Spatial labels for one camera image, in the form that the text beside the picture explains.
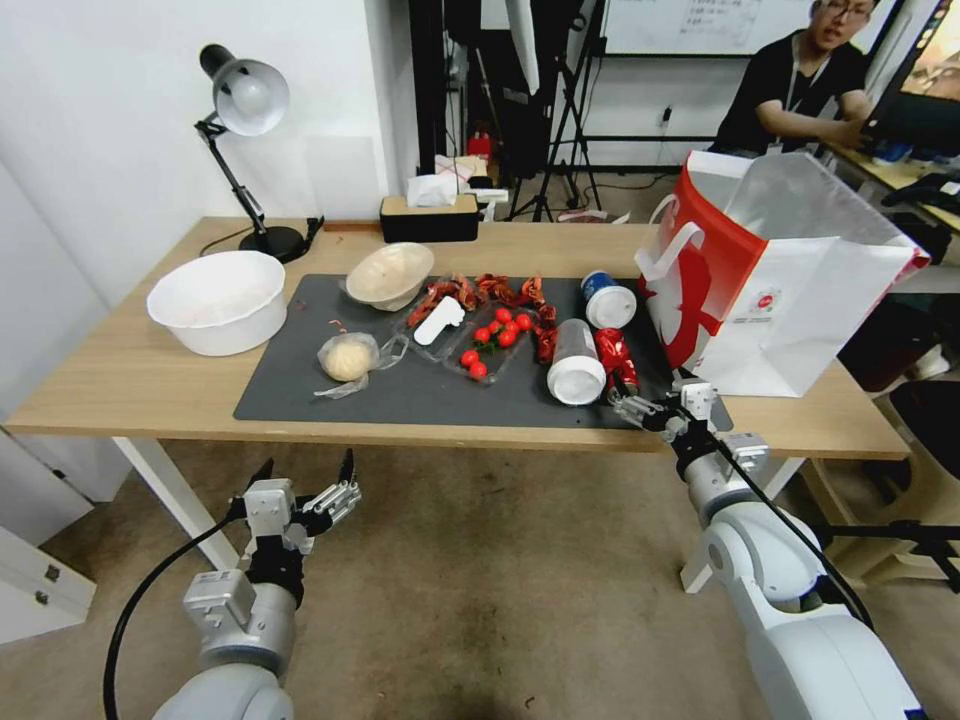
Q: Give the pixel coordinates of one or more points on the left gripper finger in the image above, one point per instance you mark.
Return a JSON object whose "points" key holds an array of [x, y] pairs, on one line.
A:
{"points": [[336, 502], [251, 489]]}

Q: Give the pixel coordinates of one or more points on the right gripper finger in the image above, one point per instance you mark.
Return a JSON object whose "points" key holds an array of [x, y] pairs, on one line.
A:
{"points": [[645, 402], [642, 417]]}

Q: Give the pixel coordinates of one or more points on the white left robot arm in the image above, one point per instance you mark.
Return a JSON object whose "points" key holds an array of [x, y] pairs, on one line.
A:
{"points": [[240, 660]]}

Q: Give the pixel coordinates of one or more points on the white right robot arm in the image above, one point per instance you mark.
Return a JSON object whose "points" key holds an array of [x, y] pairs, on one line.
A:
{"points": [[780, 570]]}

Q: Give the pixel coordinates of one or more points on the bun in clear plastic bag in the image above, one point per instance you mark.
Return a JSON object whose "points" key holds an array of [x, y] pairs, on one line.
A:
{"points": [[346, 355]]}

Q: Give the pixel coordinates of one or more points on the red and white delivery bag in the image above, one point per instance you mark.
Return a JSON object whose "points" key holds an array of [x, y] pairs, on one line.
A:
{"points": [[757, 300]]}

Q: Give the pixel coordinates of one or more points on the clear disposable takeout box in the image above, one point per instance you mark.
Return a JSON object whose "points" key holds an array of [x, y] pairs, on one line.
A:
{"points": [[450, 352]]}

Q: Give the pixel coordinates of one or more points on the black tissue box wooden lid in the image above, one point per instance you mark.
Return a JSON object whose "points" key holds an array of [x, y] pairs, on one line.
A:
{"points": [[429, 217]]}

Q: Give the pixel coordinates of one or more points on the red drink can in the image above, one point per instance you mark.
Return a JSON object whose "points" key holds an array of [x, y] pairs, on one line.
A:
{"points": [[616, 354]]}

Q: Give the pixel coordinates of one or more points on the clear cup with white lid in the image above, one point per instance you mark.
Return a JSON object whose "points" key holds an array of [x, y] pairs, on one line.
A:
{"points": [[576, 367]]}

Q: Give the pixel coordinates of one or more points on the blue and white paper cup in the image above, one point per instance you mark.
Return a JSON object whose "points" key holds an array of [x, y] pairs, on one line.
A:
{"points": [[609, 300]]}

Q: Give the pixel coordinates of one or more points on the crumpled red scrap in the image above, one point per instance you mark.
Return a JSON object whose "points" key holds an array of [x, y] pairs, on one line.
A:
{"points": [[546, 341], [496, 287], [466, 291], [426, 304], [534, 290]]}

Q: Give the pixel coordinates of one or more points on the dark grey table mat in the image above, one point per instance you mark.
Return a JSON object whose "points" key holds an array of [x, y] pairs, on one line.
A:
{"points": [[420, 397]]}

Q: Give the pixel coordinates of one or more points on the red cherry tomato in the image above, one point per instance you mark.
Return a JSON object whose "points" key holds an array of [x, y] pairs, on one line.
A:
{"points": [[503, 316], [477, 369], [509, 337], [484, 334], [468, 357], [523, 322]]}

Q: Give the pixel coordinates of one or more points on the light wooden table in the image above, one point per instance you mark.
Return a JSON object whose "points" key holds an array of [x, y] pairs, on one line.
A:
{"points": [[127, 375]]}

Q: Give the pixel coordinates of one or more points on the large white plastic bowl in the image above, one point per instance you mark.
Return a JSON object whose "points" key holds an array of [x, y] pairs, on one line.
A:
{"points": [[217, 300]]}

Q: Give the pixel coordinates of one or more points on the white flat plastic piece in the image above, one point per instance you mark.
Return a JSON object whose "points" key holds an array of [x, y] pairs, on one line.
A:
{"points": [[439, 321]]}

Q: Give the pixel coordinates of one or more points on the white cabinet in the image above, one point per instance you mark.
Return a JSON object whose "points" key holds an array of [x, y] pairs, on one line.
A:
{"points": [[37, 525]]}

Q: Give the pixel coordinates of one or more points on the beige paper bowl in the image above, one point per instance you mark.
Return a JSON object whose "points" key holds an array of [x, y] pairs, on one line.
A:
{"points": [[390, 276]]}

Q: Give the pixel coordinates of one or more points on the black stand with crossbar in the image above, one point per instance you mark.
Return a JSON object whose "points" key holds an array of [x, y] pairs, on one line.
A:
{"points": [[900, 547]]}

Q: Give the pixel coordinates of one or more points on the white power strip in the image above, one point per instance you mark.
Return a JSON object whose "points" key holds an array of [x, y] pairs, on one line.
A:
{"points": [[492, 194]]}

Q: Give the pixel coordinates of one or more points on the black tripod stand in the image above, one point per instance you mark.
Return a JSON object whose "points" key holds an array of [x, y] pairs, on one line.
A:
{"points": [[570, 120]]}

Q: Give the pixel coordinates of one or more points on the small red canister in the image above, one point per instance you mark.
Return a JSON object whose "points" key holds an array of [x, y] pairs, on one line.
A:
{"points": [[481, 144]]}

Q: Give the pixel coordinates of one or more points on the black glove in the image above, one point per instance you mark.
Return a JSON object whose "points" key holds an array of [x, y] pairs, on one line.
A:
{"points": [[926, 199]]}

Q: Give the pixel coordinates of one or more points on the person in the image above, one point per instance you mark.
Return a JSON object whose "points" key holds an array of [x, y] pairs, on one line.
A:
{"points": [[802, 90]]}

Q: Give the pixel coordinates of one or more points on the black desk lamp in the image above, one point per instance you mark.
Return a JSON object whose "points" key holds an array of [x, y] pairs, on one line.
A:
{"points": [[251, 94]]}

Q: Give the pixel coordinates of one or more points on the black computer monitor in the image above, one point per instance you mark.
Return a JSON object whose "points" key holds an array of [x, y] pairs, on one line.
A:
{"points": [[919, 67]]}

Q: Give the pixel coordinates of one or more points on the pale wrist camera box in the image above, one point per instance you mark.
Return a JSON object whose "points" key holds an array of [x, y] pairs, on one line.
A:
{"points": [[270, 508], [695, 397]]}

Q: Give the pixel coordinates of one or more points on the white wall board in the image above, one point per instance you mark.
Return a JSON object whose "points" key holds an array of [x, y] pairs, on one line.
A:
{"points": [[675, 26]]}

